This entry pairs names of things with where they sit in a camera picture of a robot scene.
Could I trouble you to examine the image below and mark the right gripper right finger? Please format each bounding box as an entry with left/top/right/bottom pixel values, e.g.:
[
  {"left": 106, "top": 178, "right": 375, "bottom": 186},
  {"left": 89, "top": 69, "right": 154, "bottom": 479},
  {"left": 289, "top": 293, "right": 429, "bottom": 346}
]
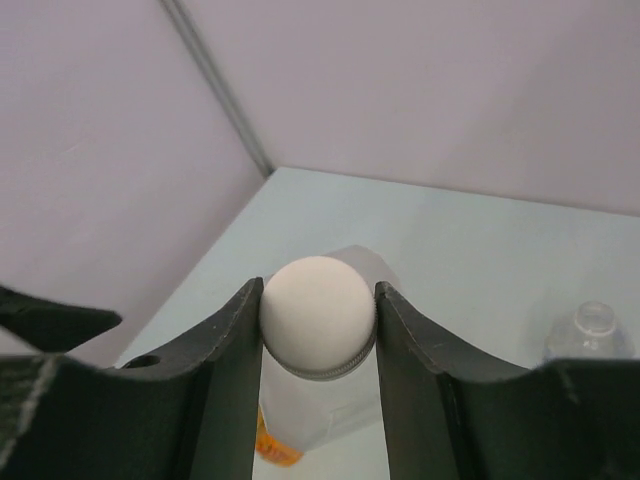
[{"left": 375, "top": 282, "right": 639, "bottom": 479}]

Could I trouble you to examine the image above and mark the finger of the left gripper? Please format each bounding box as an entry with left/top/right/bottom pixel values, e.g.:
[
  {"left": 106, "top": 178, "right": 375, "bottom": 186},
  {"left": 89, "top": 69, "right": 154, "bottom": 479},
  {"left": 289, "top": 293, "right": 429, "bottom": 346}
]
[{"left": 1, "top": 286, "right": 122, "bottom": 353}]

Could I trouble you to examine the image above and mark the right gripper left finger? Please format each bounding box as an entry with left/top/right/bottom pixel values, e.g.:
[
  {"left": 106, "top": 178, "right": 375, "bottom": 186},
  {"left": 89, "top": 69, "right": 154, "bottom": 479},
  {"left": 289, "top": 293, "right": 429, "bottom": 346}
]
[{"left": 1, "top": 278, "right": 263, "bottom": 479}]

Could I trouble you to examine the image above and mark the square bottle white cap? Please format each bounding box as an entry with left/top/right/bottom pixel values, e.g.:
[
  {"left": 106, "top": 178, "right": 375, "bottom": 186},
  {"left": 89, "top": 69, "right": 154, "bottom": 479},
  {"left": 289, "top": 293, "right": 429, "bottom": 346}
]
[{"left": 255, "top": 245, "right": 397, "bottom": 467}]

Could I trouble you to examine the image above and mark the water bottle blue cap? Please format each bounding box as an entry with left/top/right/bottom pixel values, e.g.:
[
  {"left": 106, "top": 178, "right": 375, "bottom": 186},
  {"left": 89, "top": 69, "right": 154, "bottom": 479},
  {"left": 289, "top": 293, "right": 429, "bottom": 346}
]
[{"left": 543, "top": 301, "right": 636, "bottom": 361}]

